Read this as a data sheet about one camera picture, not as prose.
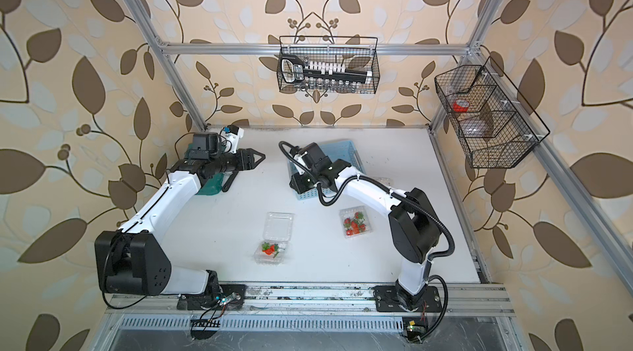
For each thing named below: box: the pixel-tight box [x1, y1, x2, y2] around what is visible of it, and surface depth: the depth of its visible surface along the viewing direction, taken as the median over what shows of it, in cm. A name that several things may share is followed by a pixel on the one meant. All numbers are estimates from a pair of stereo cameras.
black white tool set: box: [280, 55, 374, 89], surface depth 84 cm
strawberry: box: [261, 241, 280, 256], surface depth 84 cm
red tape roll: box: [452, 98, 470, 113], surface depth 84 cm
